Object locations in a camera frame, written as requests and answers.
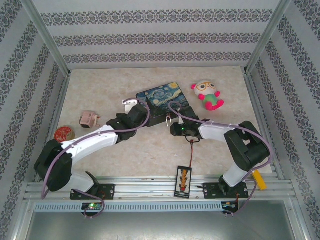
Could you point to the starry night painted box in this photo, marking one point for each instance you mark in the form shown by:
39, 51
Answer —
162, 96

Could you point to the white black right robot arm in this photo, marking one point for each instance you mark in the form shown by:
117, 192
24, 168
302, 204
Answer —
212, 131

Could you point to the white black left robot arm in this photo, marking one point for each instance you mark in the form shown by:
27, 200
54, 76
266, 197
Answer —
95, 141

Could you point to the white pink plush toy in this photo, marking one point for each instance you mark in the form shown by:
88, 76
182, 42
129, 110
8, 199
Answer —
208, 96

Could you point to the pink hand crank music box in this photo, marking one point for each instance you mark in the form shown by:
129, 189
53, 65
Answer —
87, 120

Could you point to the black striped control board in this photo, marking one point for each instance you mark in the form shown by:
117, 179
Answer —
183, 181

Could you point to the round red gold tin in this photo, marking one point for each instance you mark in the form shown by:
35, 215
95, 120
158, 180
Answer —
63, 133

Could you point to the yellow plastic block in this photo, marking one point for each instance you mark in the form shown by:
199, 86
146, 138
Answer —
259, 180

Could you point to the small circuit board green light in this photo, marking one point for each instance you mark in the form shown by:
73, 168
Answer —
92, 206

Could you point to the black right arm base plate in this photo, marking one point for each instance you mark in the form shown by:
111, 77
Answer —
211, 191

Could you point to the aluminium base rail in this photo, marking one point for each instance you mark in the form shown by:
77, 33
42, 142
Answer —
150, 186

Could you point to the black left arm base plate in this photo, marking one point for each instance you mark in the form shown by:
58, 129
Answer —
108, 191

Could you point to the aluminium side rail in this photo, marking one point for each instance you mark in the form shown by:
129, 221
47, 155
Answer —
260, 112
60, 100

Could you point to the aluminium frame post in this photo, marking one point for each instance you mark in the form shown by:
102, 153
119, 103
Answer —
267, 37
47, 37

